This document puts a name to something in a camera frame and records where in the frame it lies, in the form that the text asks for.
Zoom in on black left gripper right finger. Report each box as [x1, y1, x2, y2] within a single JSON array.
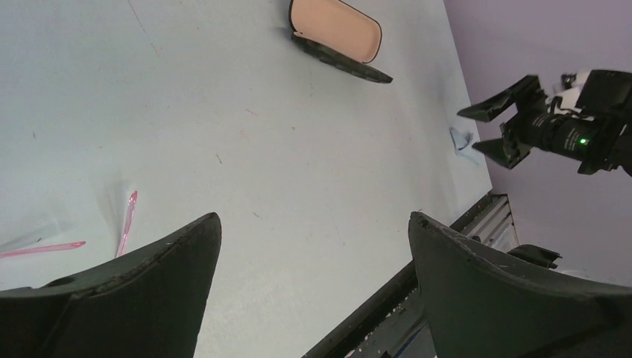
[[408, 212, 631, 357]]

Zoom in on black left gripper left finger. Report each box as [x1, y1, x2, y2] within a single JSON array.
[[1, 213, 221, 357]]

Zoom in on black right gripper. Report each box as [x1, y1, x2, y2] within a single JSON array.
[[457, 69, 631, 175]]

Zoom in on black glasses case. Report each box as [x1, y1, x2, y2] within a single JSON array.
[[288, 0, 393, 84]]

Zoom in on pink transparent sunglasses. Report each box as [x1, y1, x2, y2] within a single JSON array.
[[1, 191, 138, 258]]

